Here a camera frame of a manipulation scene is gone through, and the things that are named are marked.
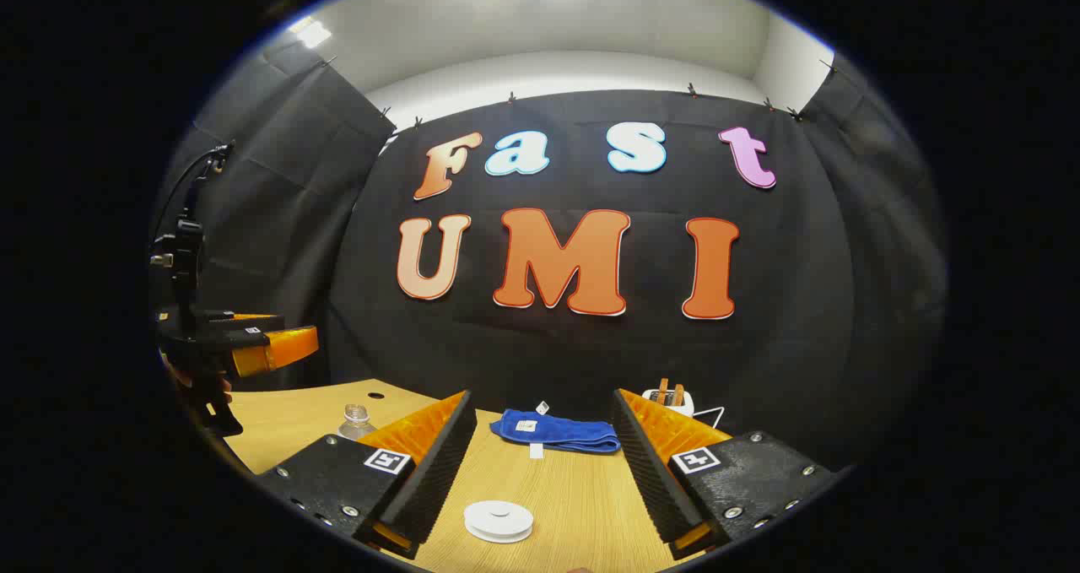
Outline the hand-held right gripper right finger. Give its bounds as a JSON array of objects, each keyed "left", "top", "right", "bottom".
[{"left": 611, "top": 388, "right": 845, "bottom": 561}]

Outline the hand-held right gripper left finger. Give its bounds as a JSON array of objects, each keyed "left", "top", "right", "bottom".
[{"left": 253, "top": 390, "right": 478, "bottom": 560}]

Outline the white teacup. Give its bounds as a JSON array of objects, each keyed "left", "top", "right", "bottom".
[{"left": 463, "top": 500, "right": 536, "bottom": 537}]

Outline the white label water bottle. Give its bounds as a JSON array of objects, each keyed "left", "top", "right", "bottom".
[{"left": 337, "top": 404, "right": 377, "bottom": 441}]

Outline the white toaster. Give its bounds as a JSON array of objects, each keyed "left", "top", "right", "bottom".
[{"left": 643, "top": 387, "right": 695, "bottom": 418}]

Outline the blue folded towel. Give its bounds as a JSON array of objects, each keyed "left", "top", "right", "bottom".
[{"left": 490, "top": 401, "right": 622, "bottom": 459}]

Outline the black backdrop cloth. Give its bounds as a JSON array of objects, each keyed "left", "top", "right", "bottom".
[{"left": 152, "top": 46, "right": 946, "bottom": 473}]

